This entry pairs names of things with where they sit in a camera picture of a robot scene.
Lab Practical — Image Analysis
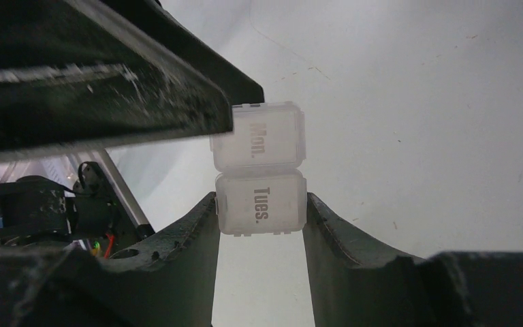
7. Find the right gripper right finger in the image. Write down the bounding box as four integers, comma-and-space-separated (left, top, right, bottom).
302, 193, 523, 326

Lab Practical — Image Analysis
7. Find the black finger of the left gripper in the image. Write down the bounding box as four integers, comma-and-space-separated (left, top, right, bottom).
0, 1, 264, 163

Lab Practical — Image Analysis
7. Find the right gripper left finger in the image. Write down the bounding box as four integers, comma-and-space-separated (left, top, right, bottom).
0, 192, 220, 326

